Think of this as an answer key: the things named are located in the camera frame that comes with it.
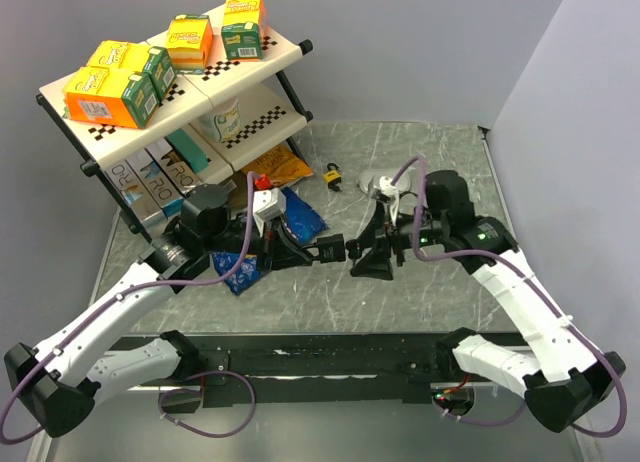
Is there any brown snack bag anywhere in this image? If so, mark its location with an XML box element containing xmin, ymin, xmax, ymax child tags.
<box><xmin>219</xmin><ymin>171</ymin><xmax>248</xmax><ymax>218</ymax></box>

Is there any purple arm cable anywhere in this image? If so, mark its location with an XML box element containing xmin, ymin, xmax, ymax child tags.
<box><xmin>389</xmin><ymin>154</ymin><xmax>629</xmax><ymax>439</ymax></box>
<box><xmin>0</xmin><ymin>170</ymin><xmax>261</xmax><ymax>443</ymax></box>

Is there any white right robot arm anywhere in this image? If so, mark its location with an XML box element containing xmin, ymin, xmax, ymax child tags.
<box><xmin>346</xmin><ymin>170</ymin><xmax>626</xmax><ymax>433</ymax></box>

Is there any white paper cup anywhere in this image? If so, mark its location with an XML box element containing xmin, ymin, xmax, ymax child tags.
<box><xmin>197</xmin><ymin>97</ymin><xmax>241</xmax><ymax>142</ymax></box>

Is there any beige two-tier shelf rack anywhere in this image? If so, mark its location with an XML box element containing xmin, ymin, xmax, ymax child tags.
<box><xmin>36</xmin><ymin>28</ymin><xmax>313</xmax><ymax>238</ymax></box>

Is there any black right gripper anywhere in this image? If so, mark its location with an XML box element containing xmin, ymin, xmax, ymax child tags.
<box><xmin>349</xmin><ymin>200</ymin><xmax>448</xmax><ymax>281</ymax></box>

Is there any green yellow sponge box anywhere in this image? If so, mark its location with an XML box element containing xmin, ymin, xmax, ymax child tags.
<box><xmin>220</xmin><ymin>0</ymin><xmax>267</xmax><ymax>61</ymax></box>

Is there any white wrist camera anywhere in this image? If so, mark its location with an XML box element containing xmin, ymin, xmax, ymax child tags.
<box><xmin>368</xmin><ymin>176</ymin><xmax>400</xmax><ymax>226</ymax></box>
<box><xmin>252</xmin><ymin>188</ymin><xmax>287</xmax><ymax>226</ymax></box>

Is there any blue Doritos chip bag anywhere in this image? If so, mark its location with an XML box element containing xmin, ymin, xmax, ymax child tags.
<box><xmin>211</xmin><ymin>187</ymin><xmax>328</xmax><ymax>296</ymax></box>

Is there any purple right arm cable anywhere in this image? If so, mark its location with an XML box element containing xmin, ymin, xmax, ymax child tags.
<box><xmin>389</xmin><ymin>154</ymin><xmax>629</xmax><ymax>439</ymax></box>

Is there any yellow honey dijon chip bag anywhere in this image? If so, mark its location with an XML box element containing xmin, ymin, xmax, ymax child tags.
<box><xmin>242</xmin><ymin>145</ymin><xmax>313</xmax><ymax>190</ymax></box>

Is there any white ro box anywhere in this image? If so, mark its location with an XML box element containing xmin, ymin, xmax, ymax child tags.
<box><xmin>106</xmin><ymin>161</ymin><xmax>166</xmax><ymax>229</ymax></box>
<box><xmin>126</xmin><ymin>150</ymin><xmax>183</xmax><ymax>218</ymax></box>

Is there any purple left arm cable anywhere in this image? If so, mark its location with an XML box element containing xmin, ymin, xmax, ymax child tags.
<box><xmin>0</xmin><ymin>170</ymin><xmax>261</xmax><ymax>443</ymax></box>

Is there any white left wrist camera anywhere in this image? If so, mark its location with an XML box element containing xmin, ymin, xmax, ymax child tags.
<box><xmin>252</xmin><ymin>188</ymin><xmax>287</xmax><ymax>226</ymax></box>

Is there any grey silver sponge pad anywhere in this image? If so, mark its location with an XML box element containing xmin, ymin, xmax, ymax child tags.
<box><xmin>357</xmin><ymin>169</ymin><xmax>412</xmax><ymax>193</ymax></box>

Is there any orange yellow sponge pack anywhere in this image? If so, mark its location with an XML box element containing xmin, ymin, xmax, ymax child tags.
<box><xmin>165</xmin><ymin>14</ymin><xmax>214</xmax><ymax>71</ymax></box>

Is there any black padlock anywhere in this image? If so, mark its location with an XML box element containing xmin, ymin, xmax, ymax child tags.
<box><xmin>302</xmin><ymin>234</ymin><xmax>346</xmax><ymax>264</ymax></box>

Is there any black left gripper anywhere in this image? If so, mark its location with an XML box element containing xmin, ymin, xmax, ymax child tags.
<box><xmin>203</xmin><ymin>213</ymin><xmax>313</xmax><ymax>274</ymax></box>

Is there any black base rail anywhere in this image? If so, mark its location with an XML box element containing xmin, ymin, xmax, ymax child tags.
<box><xmin>189</xmin><ymin>332</ymin><xmax>480</xmax><ymax>408</ymax></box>

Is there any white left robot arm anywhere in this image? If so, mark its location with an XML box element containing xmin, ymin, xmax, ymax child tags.
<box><xmin>4</xmin><ymin>184</ymin><xmax>326</xmax><ymax>438</ymax></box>

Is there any left white RO box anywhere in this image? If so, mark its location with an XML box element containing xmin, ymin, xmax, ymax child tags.
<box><xmin>106</xmin><ymin>161</ymin><xmax>166</xmax><ymax>229</ymax></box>

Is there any middle white RO box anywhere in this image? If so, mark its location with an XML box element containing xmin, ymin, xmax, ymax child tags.
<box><xmin>126</xmin><ymin>150</ymin><xmax>183</xmax><ymax>218</ymax></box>

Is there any teal box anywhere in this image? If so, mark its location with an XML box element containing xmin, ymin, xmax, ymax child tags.
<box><xmin>166</xmin><ymin>129</ymin><xmax>209</xmax><ymax>174</ymax></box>

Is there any front orange sponge box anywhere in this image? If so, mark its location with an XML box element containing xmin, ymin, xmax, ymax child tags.
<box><xmin>63</xmin><ymin>66</ymin><xmax>159</xmax><ymax>129</ymax></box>

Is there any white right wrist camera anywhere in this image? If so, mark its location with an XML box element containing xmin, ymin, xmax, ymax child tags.
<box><xmin>368</xmin><ymin>176</ymin><xmax>400</xmax><ymax>226</ymax></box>

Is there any yellow padlock with key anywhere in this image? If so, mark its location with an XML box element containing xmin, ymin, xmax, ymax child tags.
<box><xmin>323</xmin><ymin>162</ymin><xmax>342</xmax><ymax>192</ymax></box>

